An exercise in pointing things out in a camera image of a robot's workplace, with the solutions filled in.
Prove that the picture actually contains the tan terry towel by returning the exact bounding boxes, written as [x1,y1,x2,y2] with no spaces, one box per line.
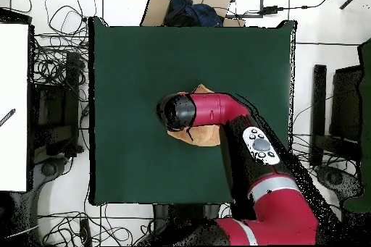
[167,83,222,147]

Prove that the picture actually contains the white flat panel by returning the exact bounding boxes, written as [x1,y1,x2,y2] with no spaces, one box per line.
[0,22,30,193]

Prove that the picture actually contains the dark green table cloth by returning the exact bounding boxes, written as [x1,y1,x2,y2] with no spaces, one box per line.
[88,16,297,206]

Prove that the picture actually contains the dark blue jeans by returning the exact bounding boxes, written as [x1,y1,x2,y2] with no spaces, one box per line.
[164,0,225,28]

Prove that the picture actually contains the brown cardboard box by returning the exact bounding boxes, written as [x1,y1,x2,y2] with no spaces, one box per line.
[139,0,246,28]

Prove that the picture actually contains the grey stand foot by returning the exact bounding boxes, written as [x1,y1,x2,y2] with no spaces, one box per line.
[315,165,363,200]
[34,156,69,190]

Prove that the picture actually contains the black striped rod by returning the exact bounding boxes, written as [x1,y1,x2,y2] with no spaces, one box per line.
[0,108,17,128]

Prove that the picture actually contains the black stand frame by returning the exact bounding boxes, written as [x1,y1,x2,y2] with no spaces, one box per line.
[309,64,363,167]
[28,51,85,158]

